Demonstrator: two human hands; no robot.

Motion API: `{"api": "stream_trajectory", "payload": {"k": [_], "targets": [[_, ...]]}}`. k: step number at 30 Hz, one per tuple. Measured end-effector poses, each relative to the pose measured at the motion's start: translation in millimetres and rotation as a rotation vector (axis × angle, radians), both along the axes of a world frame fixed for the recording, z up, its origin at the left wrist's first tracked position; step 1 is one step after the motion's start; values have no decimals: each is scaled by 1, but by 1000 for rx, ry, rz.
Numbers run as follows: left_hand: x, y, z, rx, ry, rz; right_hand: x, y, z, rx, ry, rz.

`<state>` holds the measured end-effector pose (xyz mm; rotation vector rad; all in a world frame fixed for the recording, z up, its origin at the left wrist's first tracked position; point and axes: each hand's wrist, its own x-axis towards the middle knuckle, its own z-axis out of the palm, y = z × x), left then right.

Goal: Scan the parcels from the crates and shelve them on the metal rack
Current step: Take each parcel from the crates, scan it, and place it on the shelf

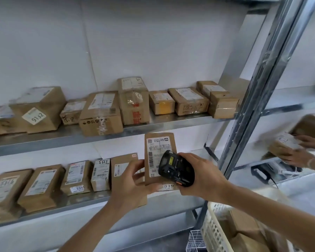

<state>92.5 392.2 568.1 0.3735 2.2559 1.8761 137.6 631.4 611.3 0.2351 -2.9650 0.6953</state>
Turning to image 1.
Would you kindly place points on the person's left hand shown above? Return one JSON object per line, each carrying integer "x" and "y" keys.
{"x": 126, "y": 190}

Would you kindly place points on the person's right hand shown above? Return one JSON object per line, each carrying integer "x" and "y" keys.
{"x": 210, "y": 181}

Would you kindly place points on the person's left thumb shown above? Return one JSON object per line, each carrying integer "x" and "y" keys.
{"x": 153, "y": 188}

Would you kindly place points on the person's right fingers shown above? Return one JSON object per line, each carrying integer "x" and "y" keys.
{"x": 189, "y": 158}

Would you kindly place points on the black handheld barcode scanner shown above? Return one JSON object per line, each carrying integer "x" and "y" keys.
{"x": 173, "y": 170}

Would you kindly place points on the labelled brown cardboard parcel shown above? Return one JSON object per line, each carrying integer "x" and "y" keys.
{"x": 157, "y": 144}

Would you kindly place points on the person's right forearm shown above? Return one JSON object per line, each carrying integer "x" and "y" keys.
{"x": 267, "y": 209}

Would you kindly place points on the person's left forearm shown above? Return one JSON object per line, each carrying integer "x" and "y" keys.
{"x": 94, "y": 228}

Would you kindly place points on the grey metal shelf rack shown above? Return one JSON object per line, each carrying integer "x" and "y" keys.
{"x": 291, "y": 98}
{"x": 173, "y": 122}

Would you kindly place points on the white plastic crate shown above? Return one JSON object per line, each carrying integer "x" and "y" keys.
{"x": 216, "y": 229}

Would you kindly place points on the brown cardboard box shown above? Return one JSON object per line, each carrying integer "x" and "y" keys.
{"x": 248, "y": 244}
{"x": 245, "y": 220}

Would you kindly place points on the row of cardboard boxes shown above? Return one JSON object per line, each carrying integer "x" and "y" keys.
{"x": 101, "y": 112}

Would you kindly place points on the small cardboard box white label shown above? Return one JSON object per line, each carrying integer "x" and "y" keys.
{"x": 284, "y": 141}

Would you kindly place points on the row of flat cardboard packets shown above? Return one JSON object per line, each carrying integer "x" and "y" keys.
{"x": 42, "y": 186}

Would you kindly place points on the large plain cardboard box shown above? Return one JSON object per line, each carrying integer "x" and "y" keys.
{"x": 311, "y": 125}

